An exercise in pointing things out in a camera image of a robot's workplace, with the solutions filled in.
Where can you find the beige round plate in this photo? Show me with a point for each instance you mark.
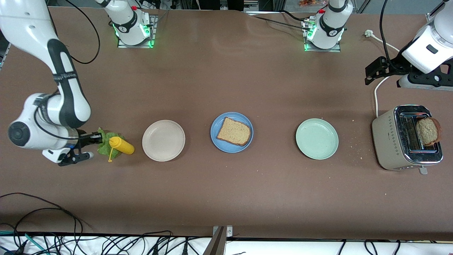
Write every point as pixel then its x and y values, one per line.
pixel 163 141

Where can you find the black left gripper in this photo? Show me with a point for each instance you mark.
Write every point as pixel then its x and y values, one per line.
pixel 393 66

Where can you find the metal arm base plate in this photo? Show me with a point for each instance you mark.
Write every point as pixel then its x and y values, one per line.
pixel 154 26
pixel 324 50

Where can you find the aluminium frame bar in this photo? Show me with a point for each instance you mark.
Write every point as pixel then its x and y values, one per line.
pixel 431 17

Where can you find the brown bread slice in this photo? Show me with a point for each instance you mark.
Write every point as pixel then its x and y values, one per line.
pixel 429 131
pixel 233 131

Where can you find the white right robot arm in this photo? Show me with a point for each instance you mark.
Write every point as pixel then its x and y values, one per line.
pixel 32 28

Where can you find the yellow mustard squeeze bottle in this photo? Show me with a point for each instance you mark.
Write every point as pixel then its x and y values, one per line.
pixel 124 146

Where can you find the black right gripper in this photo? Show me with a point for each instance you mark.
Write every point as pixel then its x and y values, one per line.
pixel 82 137

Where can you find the orange packaged item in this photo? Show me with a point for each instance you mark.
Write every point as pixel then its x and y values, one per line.
pixel 308 3

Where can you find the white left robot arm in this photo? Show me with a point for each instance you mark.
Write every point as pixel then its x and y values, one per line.
pixel 329 39

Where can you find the blue round plate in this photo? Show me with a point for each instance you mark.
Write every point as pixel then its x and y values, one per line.
pixel 231 148

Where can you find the beige chrome toaster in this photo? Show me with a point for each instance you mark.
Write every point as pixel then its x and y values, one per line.
pixel 389 141

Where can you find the green round plate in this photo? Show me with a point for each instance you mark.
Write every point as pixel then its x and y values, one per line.
pixel 317 139

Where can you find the grey metal table bracket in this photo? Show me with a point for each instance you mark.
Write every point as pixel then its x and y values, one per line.
pixel 216 244

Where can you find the green lettuce leaf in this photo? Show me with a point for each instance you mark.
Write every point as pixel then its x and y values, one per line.
pixel 104 146

